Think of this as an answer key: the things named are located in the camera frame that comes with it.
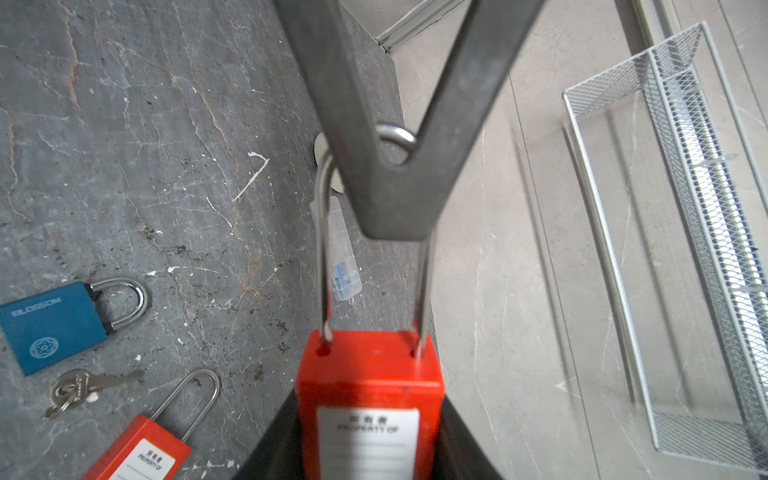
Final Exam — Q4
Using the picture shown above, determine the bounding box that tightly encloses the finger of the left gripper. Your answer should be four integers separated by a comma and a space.
274, 1, 420, 240
395, 1, 544, 240

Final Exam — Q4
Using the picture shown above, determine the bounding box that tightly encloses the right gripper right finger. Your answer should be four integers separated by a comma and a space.
433, 397, 502, 480

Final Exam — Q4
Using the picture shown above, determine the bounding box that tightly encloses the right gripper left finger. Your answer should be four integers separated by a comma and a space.
234, 390, 300, 479

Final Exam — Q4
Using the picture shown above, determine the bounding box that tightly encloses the red padlock long shackle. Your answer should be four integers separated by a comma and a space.
295, 157, 445, 479

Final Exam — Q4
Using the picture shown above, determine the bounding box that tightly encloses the blue padlock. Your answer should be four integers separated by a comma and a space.
1, 277, 149, 377

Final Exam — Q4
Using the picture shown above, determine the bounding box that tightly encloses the silver hex key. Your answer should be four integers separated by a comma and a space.
232, 151, 270, 203

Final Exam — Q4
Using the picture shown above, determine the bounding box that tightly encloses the white wire basket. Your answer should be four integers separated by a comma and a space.
562, 21, 767, 479

